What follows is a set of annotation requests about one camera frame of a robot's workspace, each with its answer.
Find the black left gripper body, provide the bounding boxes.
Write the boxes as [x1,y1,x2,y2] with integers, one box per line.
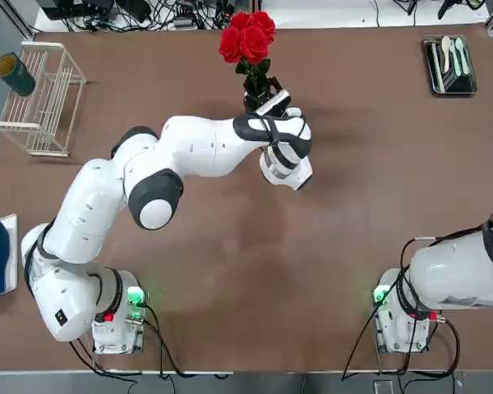
[249,84,287,112]

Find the black cylindrical vase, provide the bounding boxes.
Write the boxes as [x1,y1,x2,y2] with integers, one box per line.
[243,90,272,115]

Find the red rose bouquet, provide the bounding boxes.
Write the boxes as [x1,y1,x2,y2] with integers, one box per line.
[219,11,277,99]

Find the cream spoon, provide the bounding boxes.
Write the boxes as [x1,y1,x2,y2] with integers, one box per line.
[440,35,453,74]

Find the metal tray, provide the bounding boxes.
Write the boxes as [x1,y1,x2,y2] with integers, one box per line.
[423,34,479,98]

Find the teal cylindrical cup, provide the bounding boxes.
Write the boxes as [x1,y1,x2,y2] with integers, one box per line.
[0,52,37,98]

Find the white stand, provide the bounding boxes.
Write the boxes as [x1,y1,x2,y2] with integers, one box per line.
[0,213,20,300]

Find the white wire rack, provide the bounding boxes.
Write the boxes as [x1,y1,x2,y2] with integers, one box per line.
[0,40,87,158]

